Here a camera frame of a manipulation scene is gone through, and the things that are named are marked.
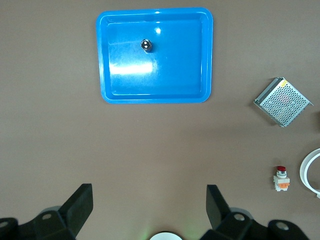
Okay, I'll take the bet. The red push button switch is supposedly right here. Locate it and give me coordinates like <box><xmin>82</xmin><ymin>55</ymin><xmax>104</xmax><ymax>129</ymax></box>
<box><xmin>272</xmin><ymin>165</ymin><xmax>292</xmax><ymax>193</ymax></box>

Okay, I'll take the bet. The black cylindrical capacitor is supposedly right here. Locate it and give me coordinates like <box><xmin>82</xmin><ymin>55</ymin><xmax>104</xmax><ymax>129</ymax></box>
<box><xmin>140</xmin><ymin>38</ymin><xmax>153</xmax><ymax>53</ymax></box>

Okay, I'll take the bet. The perforated metal power supply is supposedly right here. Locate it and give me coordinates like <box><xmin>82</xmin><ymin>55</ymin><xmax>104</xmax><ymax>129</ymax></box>
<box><xmin>252</xmin><ymin>76</ymin><xmax>315</xmax><ymax>128</ymax></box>

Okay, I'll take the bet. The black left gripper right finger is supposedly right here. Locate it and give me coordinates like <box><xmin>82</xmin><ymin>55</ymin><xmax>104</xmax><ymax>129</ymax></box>
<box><xmin>199</xmin><ymin>184</ymin><xmax>270</xmax><ymax>240</ymax></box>

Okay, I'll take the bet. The large white curved bracket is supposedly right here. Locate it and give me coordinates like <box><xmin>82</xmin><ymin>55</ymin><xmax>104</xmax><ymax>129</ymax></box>
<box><xmin>299</xmin><ymin>147</ymin><xmax>320</xmax><ymax>200</ymax></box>

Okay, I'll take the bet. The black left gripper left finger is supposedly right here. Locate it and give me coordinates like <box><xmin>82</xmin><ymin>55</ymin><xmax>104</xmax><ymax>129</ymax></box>
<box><xmin>17</xmin><ymin>183</ymin><xmax>94</xmax><ymax>240</ymax></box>

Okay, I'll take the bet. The blue plastic tray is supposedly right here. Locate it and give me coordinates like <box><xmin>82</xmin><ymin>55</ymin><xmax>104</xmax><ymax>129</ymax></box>
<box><xmin>95</xmin><ymin>6</ymin><xmax>215</xmax><ymax>105</ymax></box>

